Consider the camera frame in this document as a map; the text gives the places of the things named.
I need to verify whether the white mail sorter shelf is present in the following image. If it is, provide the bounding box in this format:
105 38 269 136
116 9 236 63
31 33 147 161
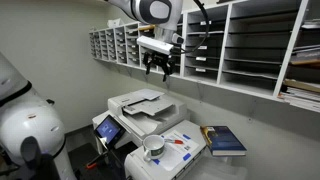
88 0 320 114

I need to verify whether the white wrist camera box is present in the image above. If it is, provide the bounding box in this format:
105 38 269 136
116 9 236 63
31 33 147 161
136 35 175 56

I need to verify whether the white copier finisher unit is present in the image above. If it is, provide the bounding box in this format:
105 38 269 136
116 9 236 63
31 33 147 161
123 119 215 180

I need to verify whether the copier touchscreen panel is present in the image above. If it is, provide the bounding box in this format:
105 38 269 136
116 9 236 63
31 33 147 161
93 114 127 150

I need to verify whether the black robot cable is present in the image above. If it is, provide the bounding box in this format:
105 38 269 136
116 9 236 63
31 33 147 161
170 0 211 56

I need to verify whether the blue hardcover book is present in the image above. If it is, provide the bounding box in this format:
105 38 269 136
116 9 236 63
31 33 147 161
199 125 248 158

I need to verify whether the white cardboard box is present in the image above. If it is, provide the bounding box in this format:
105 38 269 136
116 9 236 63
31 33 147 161
106 17 125 29

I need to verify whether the red marker pen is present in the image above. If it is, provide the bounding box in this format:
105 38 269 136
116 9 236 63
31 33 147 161
164 138 185 146

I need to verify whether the white mug with dark band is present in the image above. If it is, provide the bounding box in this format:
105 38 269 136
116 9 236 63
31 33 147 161
142 134 166 163

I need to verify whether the white printed paper sheet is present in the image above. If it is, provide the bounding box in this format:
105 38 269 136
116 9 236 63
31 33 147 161
151 129 200 173

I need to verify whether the stack of papers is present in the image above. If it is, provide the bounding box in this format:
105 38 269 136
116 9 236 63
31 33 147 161
277 78 320 112

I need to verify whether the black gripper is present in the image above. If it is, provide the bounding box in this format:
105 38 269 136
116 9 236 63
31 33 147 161
142 50 178 83

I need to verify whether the white office copier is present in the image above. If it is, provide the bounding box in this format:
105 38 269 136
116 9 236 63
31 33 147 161
91 87 192 155

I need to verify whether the orange handled tool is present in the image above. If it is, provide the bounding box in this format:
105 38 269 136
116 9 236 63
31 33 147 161
85 161 100 170

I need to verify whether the wooden stick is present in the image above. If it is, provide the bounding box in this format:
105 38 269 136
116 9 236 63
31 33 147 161
137 24 157 32

